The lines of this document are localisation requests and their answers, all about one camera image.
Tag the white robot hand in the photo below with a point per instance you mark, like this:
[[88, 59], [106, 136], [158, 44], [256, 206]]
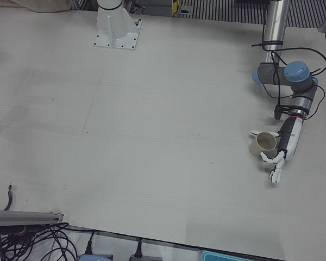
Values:
[[290, 136]]

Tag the tan paper cup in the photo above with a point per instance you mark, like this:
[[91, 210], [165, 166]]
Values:
[[256, 149]]

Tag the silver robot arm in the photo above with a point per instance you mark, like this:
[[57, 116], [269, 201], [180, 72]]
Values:
[[274, 27]]

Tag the light blue plastic bin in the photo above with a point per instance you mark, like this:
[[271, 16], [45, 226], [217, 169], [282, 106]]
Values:
[[233, 257]]

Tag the striped ribbed mat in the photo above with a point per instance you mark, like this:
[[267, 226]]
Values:
[[220, 11]]

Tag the gray box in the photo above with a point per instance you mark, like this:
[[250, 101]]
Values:
[[146, 259]]

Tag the blue-gray box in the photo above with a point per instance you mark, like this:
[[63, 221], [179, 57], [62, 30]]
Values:
[[95, 258]]

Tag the black power strip orange switches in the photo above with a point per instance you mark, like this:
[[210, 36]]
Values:
[[16, 234]]

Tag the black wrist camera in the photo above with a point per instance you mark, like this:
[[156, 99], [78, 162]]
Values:
[[278, 111]]

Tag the yellow black hazard post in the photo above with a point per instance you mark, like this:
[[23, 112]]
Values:
[[175, 6]]

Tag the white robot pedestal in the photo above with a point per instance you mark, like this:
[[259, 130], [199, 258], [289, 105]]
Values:
[[116, 27]]

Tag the aluminium profile post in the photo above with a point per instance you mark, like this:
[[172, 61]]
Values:
[[21, 216]]

